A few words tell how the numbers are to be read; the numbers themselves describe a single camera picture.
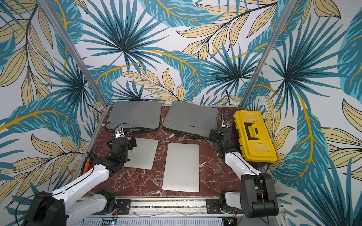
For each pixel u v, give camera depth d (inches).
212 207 28.8
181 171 33.7
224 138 26.4
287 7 27.1
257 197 16.3
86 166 33.6
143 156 38.3
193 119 42.2
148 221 27.7
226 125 29.8
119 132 27.5
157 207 29.4
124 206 28.8
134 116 42.8
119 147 23.9
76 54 33.9
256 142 31.2
